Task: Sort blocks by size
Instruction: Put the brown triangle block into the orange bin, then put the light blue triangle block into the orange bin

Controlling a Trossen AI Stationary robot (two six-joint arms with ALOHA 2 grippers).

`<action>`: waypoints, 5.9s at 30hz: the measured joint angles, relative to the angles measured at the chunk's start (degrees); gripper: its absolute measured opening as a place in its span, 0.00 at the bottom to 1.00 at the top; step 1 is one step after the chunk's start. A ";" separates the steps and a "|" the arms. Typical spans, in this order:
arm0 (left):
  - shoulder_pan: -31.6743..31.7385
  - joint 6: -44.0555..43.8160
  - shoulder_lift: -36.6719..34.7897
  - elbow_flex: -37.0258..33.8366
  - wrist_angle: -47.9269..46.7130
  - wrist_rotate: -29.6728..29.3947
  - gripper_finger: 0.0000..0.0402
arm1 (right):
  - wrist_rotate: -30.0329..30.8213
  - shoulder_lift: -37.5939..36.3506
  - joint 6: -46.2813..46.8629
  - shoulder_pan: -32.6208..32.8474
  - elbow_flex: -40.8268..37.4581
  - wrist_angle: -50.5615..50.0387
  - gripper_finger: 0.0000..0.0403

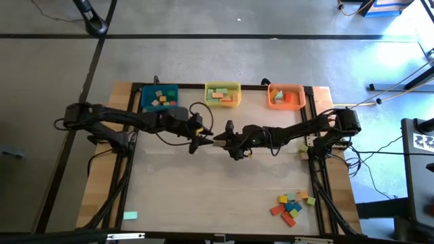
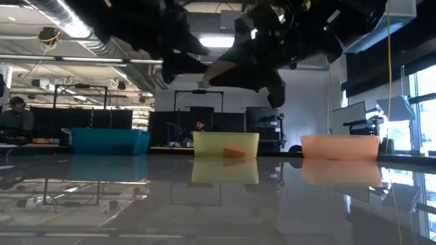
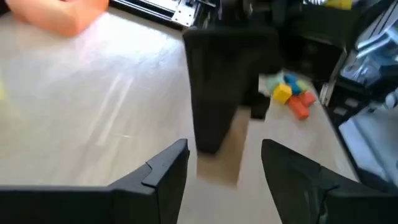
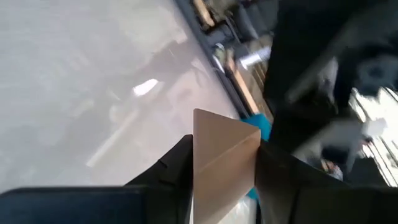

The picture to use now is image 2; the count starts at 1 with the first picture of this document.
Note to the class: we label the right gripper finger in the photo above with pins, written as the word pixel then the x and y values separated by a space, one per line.
pixel 242 52
pixel 248 78

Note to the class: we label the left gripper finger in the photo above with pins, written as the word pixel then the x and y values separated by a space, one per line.
pixel 192 47
pixel 184 64

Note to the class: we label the large tan block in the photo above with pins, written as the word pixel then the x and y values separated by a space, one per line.
pixel 218 73

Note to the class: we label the red block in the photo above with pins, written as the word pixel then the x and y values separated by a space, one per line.
pixel 234 153

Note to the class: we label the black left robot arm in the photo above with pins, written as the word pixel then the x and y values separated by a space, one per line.
pixel 112 17

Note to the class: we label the bright ceiling light panel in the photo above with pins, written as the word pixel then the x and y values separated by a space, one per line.
pixel 218 41

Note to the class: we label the grey ceiling box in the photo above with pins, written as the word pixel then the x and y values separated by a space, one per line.
pixel 230 20

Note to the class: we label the black equipment cart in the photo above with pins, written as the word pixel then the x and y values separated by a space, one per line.
pixel 265 117

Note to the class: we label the person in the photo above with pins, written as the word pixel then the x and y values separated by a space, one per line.
pixel 17 122
pixel 200 126

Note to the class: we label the black partition with monitor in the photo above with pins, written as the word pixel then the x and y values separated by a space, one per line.
pixel 163 129

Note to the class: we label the yellow plastic bin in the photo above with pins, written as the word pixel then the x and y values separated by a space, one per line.
pixel 211 144

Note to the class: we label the white board panel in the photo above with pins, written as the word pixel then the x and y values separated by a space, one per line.
pixel 347 117

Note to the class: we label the black partition panels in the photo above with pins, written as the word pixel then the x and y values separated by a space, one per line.
pixel 102 119

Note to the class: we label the black desk device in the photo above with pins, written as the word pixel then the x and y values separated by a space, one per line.
pixel 364 129

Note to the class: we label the blue plastic bin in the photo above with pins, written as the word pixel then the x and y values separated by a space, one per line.
pixel 109 141

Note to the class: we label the orange plastic bin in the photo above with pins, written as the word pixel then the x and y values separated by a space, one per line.
pixel 340 147

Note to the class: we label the long horizontal ceiling pipe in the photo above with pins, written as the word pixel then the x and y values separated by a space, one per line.
pixel 51 59

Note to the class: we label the grey tilted panel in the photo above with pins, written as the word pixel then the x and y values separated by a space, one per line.
pixel 396 109

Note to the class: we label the small orange tray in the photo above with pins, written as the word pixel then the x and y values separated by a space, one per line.
pixel 46 140

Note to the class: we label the grey wall vent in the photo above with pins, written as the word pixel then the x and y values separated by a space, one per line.
pixel 201 85

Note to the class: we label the large corrugated silver duct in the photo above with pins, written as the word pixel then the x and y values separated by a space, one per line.
pixel 116 51

